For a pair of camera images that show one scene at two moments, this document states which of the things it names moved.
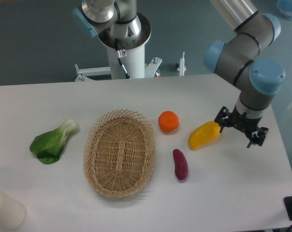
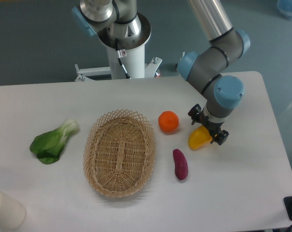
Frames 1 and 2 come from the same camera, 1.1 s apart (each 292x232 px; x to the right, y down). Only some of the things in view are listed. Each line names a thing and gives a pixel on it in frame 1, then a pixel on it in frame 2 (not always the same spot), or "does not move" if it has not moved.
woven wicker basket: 119,152 does not move
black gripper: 243,122 → 219,136
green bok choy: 49,146 does not move
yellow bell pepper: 203,135 does not move
